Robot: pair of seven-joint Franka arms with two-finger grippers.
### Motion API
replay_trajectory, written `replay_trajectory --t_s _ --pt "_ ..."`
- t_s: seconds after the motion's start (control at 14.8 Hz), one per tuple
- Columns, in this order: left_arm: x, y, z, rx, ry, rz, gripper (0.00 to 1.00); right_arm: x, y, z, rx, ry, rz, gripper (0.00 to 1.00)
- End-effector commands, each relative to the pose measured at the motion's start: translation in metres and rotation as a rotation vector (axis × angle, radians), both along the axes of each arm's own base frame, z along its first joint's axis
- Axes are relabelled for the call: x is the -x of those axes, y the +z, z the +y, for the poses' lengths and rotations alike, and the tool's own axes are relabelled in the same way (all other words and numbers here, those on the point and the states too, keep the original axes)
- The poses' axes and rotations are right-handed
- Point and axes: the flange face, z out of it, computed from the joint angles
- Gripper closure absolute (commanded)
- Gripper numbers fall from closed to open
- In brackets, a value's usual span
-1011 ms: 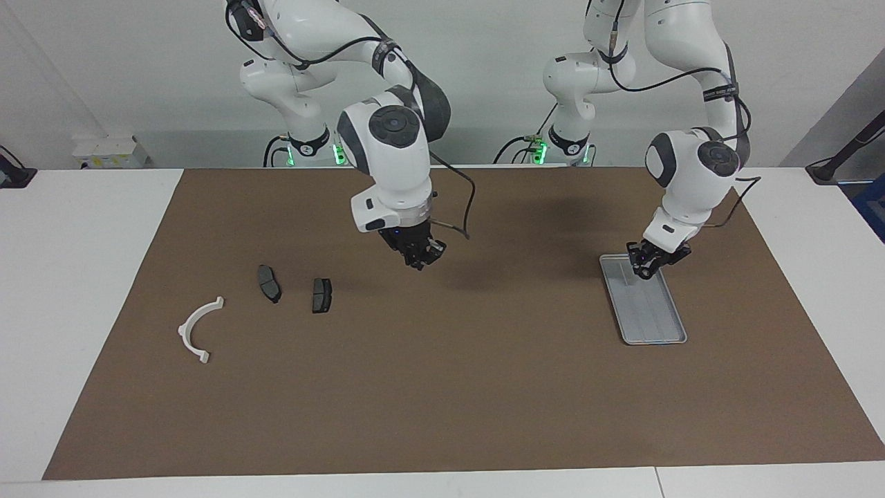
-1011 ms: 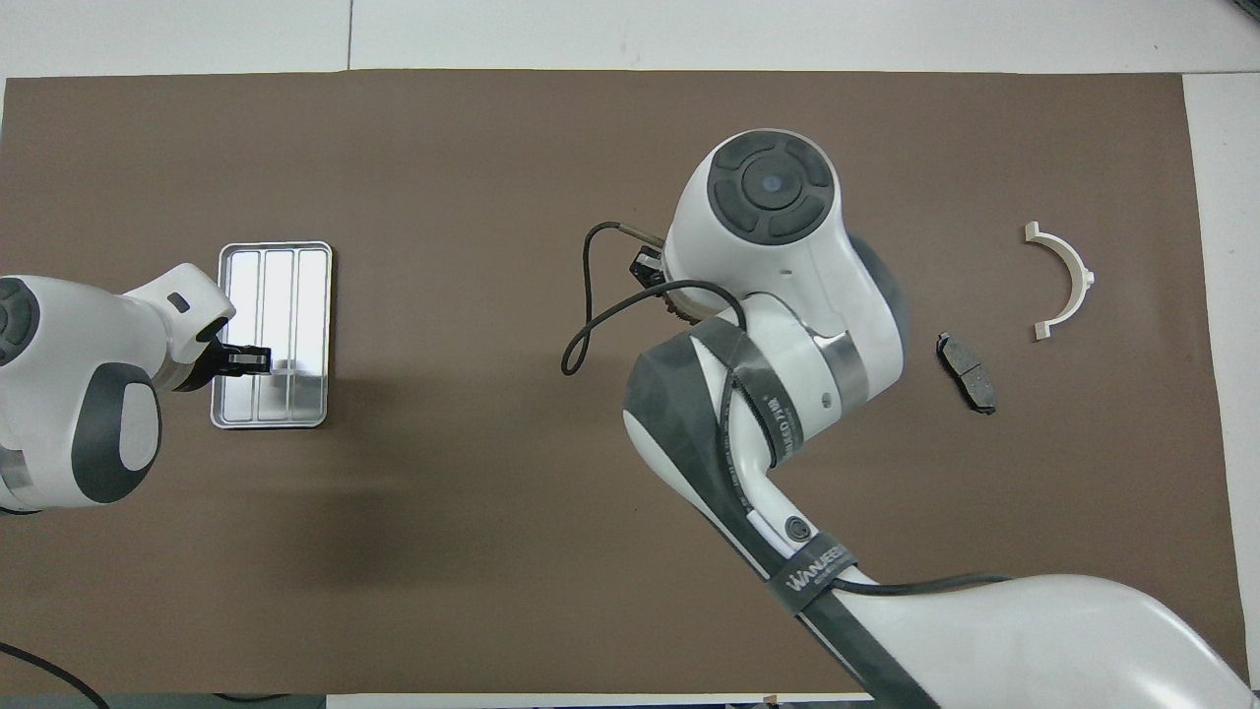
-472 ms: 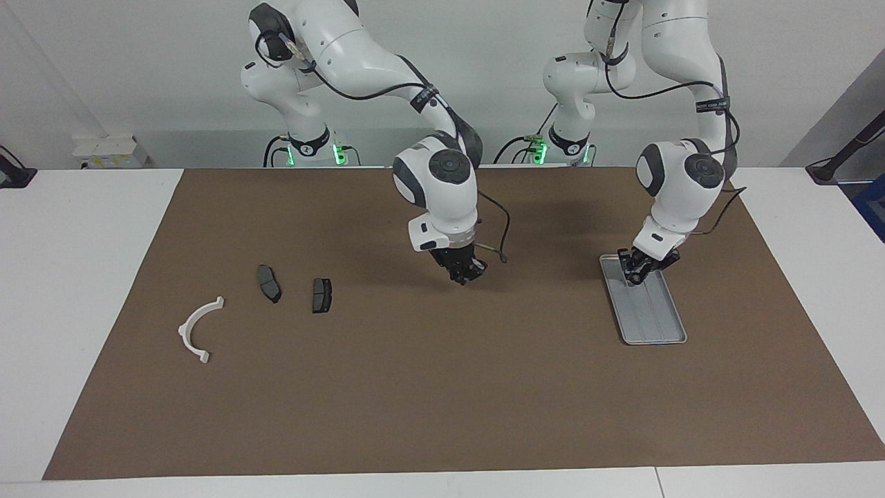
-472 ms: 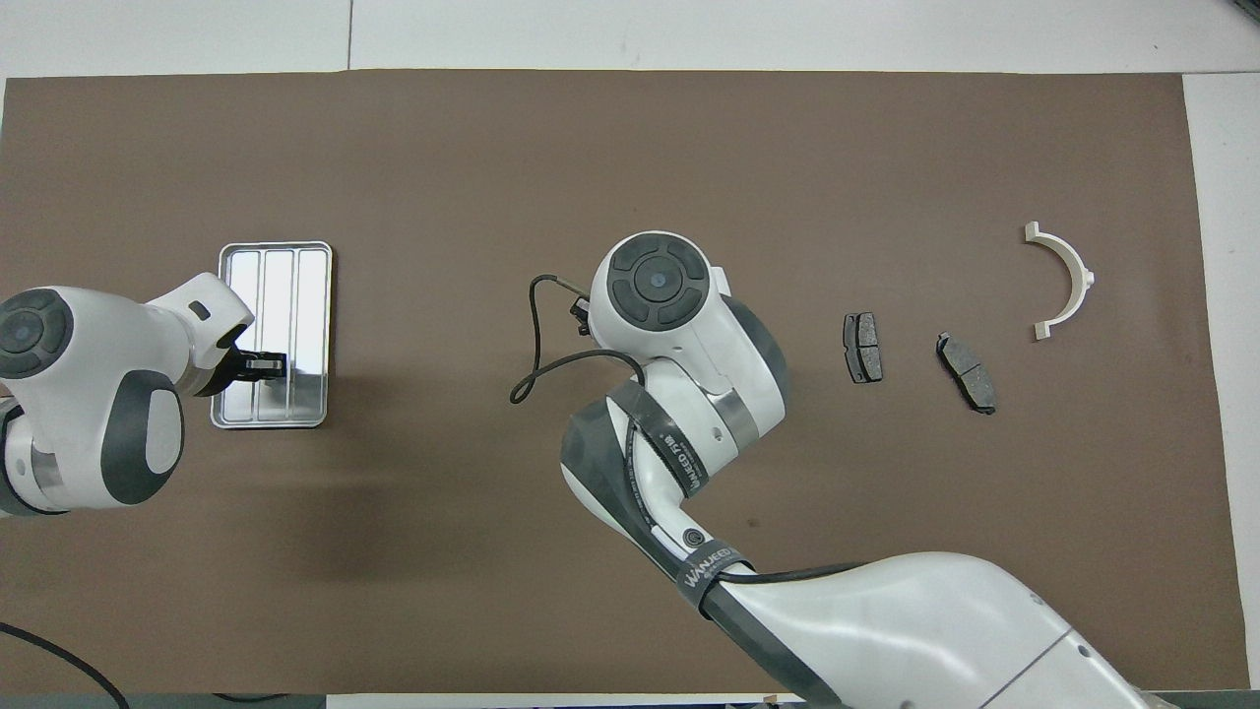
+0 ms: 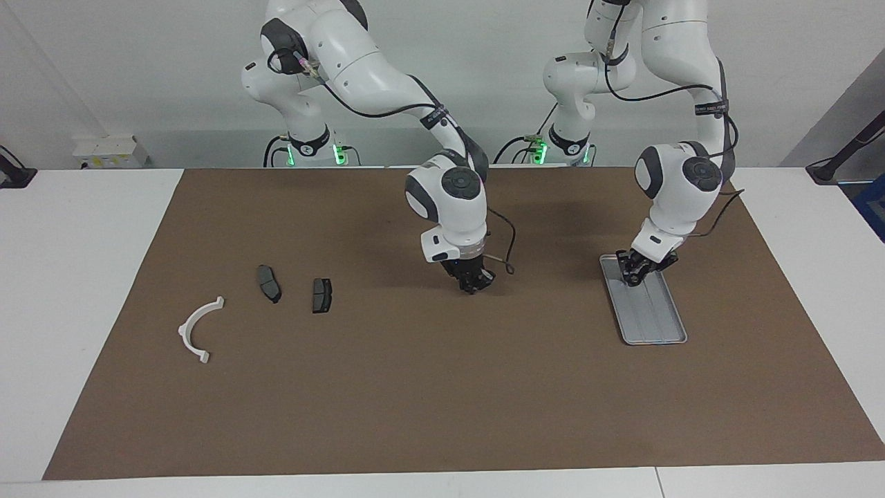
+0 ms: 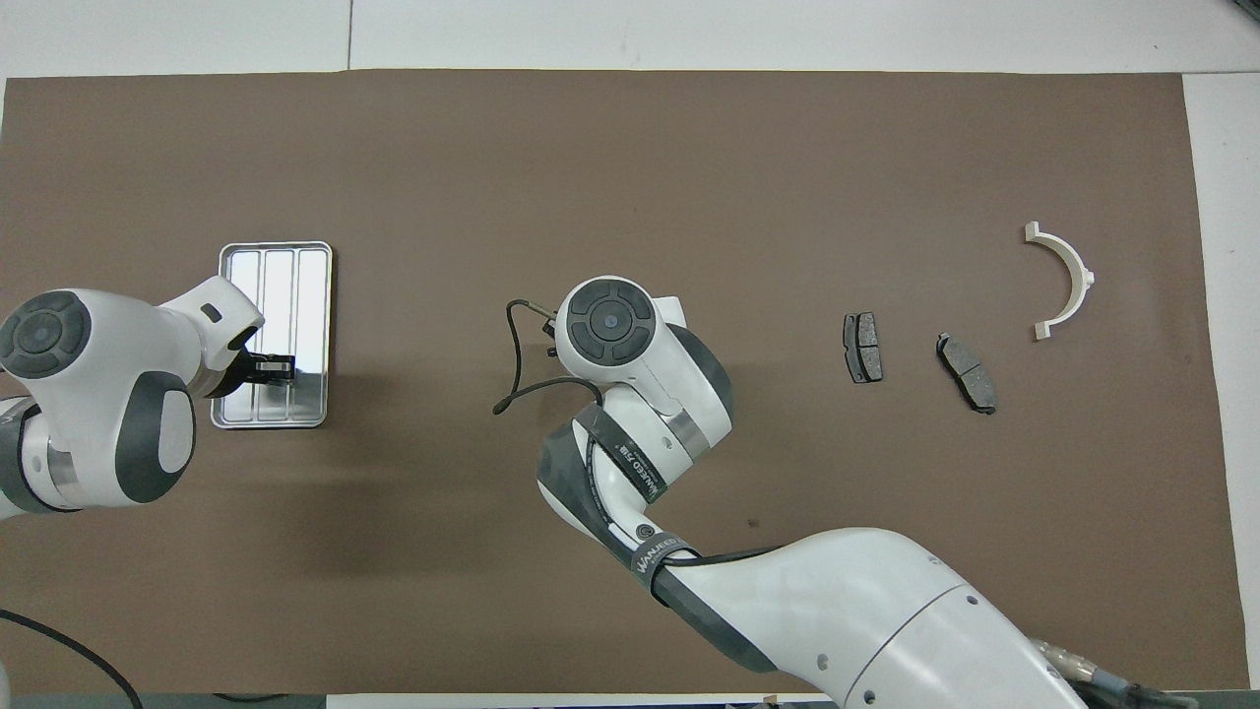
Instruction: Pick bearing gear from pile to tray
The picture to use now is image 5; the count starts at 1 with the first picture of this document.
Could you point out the dark grey elongated brake pad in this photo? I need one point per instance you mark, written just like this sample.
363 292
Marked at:
268 282

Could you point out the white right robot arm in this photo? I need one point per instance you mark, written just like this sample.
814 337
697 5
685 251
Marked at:
359 62

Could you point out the dark grey rectangular brake pad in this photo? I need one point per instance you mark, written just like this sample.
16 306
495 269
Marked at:
321 295

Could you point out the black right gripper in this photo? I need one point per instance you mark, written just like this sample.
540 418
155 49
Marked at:
470 266

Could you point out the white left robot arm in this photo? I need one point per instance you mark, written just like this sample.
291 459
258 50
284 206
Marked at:
681 190

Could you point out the brown table mat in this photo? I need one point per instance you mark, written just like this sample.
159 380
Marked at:
449 387

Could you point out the white power strip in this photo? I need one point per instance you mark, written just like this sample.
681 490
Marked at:
110 152

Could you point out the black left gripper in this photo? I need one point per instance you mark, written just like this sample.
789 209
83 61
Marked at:
650 263

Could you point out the silver metal tray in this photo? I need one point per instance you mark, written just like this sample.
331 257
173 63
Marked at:
653 315

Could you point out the blue box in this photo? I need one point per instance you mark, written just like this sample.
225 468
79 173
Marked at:
872 207

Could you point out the white curved plastic bracket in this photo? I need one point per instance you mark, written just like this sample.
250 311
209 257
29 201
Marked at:
188 326

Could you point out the black table clamp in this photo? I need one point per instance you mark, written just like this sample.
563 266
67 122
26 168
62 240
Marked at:
14 176

